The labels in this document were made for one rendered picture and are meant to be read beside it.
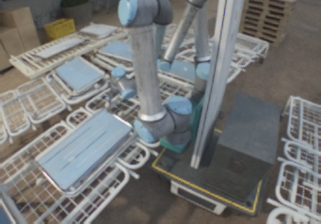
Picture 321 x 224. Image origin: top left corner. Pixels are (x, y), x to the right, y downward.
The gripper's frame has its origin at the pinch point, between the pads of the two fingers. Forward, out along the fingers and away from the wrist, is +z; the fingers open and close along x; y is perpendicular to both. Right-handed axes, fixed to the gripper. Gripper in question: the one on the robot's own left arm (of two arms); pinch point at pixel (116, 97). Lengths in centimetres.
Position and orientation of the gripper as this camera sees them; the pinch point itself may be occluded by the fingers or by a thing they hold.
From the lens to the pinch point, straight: 152.2
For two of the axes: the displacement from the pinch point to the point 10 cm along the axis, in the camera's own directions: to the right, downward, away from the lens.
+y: -7.3, -6.6, 1.7
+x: -6.3, 5.8, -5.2
